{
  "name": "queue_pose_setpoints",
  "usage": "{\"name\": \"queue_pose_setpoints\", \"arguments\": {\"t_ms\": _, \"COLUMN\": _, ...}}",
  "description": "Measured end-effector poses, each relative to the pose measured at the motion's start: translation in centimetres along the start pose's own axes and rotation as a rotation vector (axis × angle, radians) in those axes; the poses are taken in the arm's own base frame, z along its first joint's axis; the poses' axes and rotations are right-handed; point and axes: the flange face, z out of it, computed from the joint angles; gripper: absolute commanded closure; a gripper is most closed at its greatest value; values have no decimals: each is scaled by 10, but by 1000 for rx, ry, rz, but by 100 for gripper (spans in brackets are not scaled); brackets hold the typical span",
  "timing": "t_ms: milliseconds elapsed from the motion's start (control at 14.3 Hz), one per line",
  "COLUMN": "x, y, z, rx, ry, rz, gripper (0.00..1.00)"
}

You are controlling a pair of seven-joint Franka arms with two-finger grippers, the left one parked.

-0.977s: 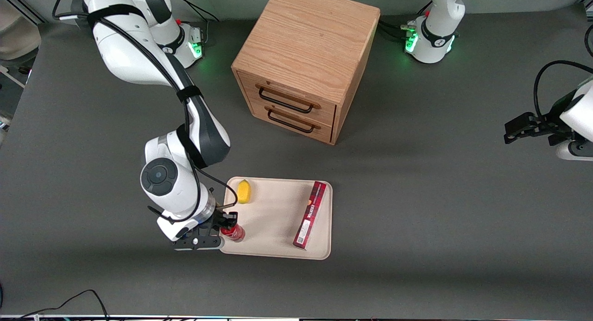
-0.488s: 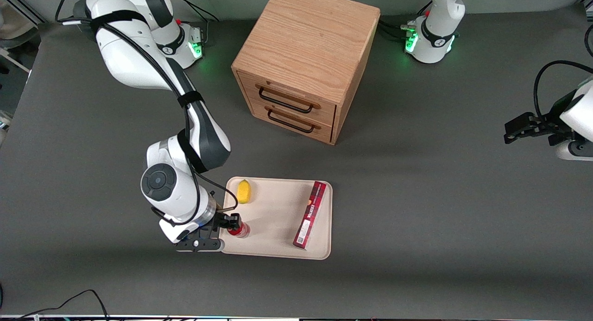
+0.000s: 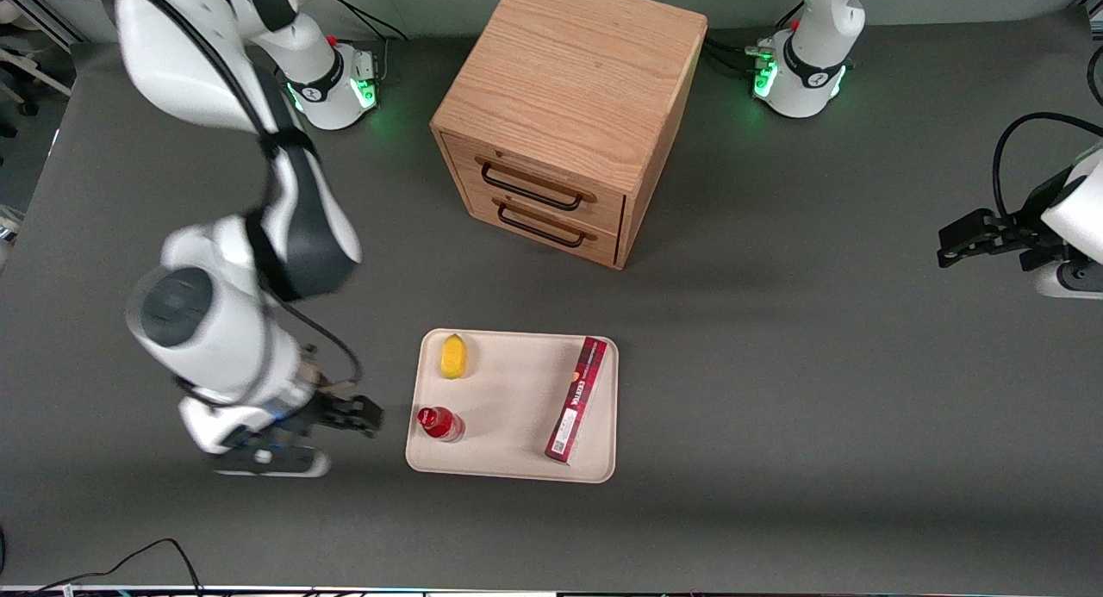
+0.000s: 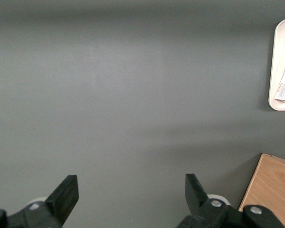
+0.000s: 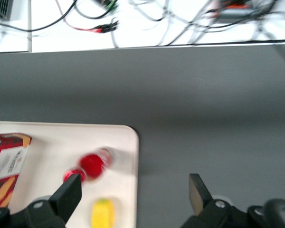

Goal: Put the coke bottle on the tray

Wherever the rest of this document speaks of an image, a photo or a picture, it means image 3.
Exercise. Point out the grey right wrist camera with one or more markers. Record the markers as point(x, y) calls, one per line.
point(276, 463)

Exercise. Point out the yellow lemon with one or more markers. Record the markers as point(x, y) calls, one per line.
point(453, 357)

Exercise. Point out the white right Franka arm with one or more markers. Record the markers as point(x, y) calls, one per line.
point(207, 338)

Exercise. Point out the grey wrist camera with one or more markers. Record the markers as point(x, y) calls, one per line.
point(1073, 280)
point(276, 463)

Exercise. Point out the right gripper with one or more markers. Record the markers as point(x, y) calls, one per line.
point(322, 410)

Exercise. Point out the red coke bottle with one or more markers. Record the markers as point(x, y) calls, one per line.
point(441, 424)

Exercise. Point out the red rectangular snack box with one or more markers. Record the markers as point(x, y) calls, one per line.
point(577, 399)

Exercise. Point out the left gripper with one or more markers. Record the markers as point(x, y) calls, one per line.
point(1027, 229)

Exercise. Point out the wooden drawer front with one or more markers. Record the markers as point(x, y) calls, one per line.
point(551, 179)
point(551, 231)

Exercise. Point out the wooden drawer cabinet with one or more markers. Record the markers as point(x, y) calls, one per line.
point(573, 106)

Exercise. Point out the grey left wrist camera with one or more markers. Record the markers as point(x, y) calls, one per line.
point(1073, 280)

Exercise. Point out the aluminium frame rail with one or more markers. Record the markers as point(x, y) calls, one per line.
point(39, 18)

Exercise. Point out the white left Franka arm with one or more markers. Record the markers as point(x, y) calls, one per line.
point(806, 71)

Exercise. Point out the beige plastic tray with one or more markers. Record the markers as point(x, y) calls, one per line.
point(508, 390)

